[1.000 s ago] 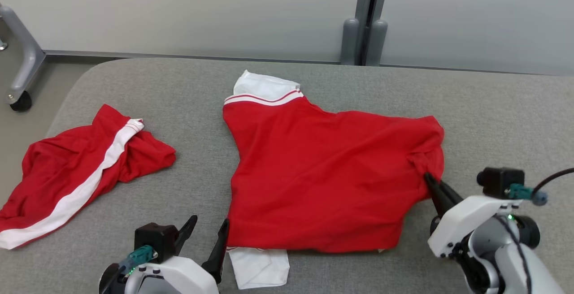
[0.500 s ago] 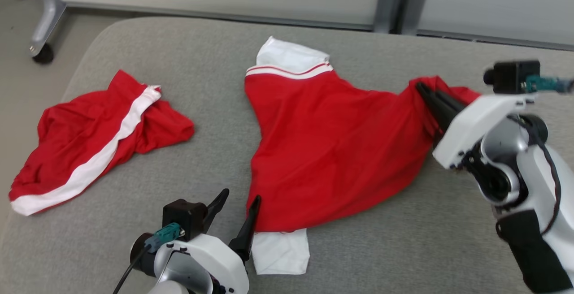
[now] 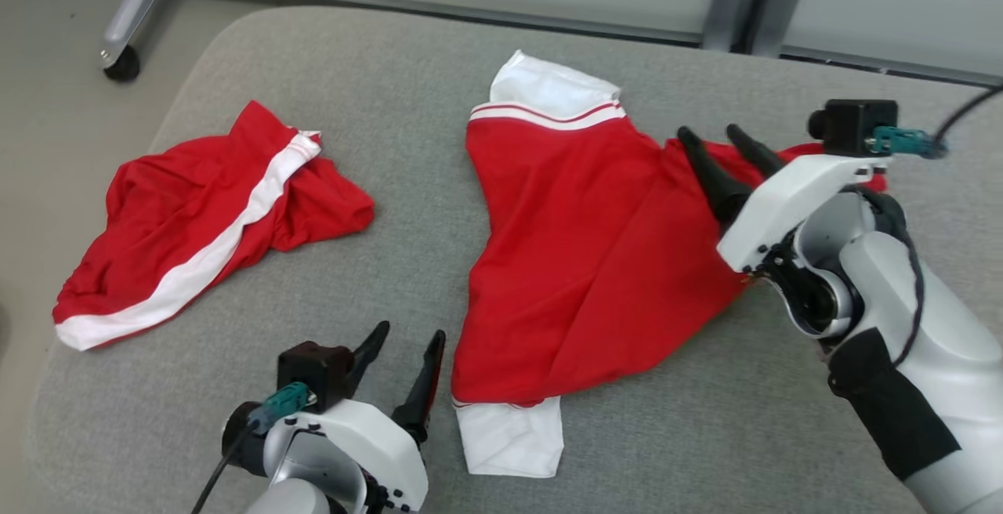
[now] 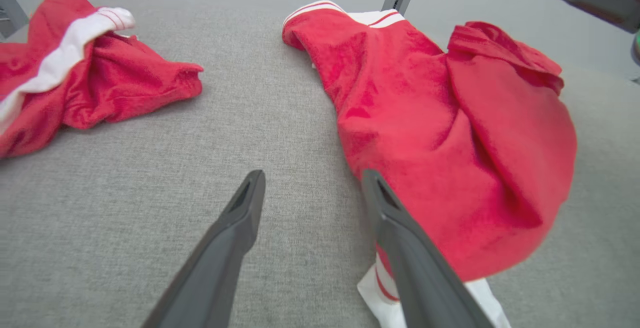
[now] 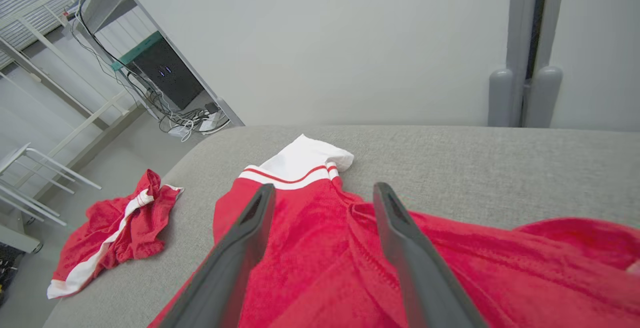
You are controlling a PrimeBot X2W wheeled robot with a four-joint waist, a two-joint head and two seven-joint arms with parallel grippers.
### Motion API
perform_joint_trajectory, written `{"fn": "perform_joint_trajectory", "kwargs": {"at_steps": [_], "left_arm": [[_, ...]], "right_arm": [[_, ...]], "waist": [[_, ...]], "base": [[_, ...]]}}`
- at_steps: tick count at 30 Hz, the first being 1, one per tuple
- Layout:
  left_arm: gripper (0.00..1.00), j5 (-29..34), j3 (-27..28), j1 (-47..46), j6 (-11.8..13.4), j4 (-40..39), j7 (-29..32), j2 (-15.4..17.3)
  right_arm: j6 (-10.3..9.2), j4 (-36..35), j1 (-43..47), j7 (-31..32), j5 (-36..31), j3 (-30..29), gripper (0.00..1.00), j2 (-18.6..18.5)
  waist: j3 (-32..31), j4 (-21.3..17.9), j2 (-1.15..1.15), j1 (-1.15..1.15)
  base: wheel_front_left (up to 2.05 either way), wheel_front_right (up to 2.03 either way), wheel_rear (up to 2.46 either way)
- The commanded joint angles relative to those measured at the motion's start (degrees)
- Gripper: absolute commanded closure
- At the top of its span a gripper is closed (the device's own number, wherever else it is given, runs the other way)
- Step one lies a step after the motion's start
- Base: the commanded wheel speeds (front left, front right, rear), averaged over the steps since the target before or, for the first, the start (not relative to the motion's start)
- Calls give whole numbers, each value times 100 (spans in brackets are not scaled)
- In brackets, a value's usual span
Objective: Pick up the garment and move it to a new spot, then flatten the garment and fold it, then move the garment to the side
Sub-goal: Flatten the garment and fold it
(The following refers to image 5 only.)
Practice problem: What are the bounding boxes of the red shorts with white stripe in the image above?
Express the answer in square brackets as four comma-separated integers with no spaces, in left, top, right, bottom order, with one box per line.
[47,169,184,300]

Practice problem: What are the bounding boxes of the white power strip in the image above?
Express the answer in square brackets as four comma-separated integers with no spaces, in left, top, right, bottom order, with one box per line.
[199,110,227,133]

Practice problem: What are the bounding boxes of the white metal chair frame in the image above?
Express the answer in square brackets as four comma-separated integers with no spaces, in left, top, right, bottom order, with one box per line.
[0,143,103,229]

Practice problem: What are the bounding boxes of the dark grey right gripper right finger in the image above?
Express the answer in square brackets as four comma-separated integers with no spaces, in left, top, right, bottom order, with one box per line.
[373,182,488,328]

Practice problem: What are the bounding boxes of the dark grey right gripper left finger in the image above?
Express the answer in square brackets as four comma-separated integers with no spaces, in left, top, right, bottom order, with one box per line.
[159,184,277,328]

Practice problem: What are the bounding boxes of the white metal rack frame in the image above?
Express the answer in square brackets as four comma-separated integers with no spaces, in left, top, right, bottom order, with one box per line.
[0,0,147,169]

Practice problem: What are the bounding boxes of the black computer tower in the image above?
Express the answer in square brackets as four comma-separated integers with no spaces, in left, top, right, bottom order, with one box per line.
[111,31,206,111]

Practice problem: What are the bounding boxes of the red shirt with white sleeves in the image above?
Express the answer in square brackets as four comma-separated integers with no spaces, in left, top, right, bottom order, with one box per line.
[147,134,640,328]

